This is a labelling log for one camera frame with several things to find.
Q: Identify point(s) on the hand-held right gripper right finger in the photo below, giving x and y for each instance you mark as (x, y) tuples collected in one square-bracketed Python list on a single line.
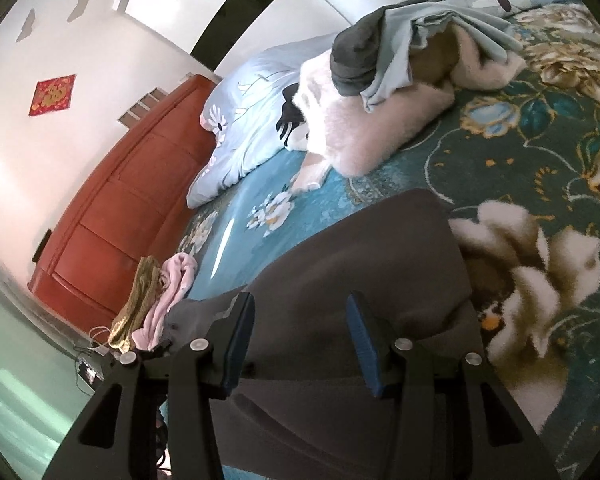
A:
[(364, 347)]

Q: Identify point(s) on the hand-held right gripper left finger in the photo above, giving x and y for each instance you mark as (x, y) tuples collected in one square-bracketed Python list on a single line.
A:
[(237, 342)]

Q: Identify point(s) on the dark grey pants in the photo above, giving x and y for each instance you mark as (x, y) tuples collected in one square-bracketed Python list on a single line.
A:
[(360, 250)]

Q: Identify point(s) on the pale pink garment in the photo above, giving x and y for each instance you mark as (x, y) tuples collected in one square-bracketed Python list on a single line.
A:
[(175, 275)]

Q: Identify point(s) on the small device on floor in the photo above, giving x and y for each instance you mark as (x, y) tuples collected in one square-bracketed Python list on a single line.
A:
[(91, 374)]

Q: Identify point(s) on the teal floral bedsheet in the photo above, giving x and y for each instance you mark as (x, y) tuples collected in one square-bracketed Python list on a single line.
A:
[(330, 195)]

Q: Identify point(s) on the red wooden headboard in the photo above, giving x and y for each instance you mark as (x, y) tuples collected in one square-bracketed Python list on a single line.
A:
[(120, 200)]

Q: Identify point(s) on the pink fluffy garment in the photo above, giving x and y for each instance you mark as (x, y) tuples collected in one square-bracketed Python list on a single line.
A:
[(360, 130)]

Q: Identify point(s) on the black and white garment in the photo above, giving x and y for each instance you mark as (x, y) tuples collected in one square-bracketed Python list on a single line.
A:
[(287, 125)]

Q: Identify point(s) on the green floral blanket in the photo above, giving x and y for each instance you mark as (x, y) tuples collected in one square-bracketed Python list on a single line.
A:
[(520, 160)]

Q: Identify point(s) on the charcoal grey garment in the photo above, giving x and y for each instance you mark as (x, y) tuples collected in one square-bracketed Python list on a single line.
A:
[(355, 50)]

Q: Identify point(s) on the beige fluffy garment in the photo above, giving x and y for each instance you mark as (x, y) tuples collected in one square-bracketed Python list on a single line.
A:
[(480, 70)]

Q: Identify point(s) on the white wardrobe with black stripe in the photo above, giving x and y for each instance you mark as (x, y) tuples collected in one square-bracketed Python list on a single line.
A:
[(290, 5)]

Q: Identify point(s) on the red square wall decoration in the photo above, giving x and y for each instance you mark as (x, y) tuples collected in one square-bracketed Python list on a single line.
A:
[(52, 95)]

